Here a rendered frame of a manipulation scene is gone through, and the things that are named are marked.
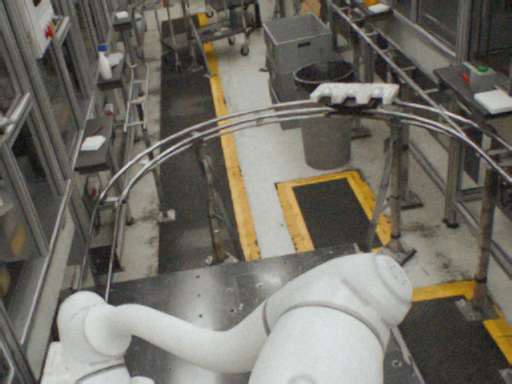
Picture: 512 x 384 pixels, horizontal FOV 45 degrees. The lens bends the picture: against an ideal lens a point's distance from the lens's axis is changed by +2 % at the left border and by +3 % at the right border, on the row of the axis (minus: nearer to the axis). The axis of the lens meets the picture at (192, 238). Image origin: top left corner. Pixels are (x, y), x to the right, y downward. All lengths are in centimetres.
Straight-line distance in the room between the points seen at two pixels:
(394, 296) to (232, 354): 27
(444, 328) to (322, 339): 225
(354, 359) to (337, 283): 11
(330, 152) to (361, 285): 336
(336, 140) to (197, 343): 319
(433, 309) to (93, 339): 210
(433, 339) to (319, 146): 168
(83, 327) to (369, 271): 60
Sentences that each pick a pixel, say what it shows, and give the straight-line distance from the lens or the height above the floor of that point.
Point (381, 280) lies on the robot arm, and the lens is 74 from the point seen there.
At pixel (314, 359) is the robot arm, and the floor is 152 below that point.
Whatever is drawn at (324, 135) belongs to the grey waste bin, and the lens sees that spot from 401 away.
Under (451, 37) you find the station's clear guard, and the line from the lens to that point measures 329.
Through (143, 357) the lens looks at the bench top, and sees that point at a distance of 192.
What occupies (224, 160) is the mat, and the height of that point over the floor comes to 1.
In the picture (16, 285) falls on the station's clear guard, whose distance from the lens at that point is 184.
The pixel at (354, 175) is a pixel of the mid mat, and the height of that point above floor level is 1.
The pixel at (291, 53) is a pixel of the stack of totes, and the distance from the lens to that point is 458.
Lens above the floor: 198
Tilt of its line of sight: 33 degrees down
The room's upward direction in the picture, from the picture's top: 12 degrees counter-clockwise
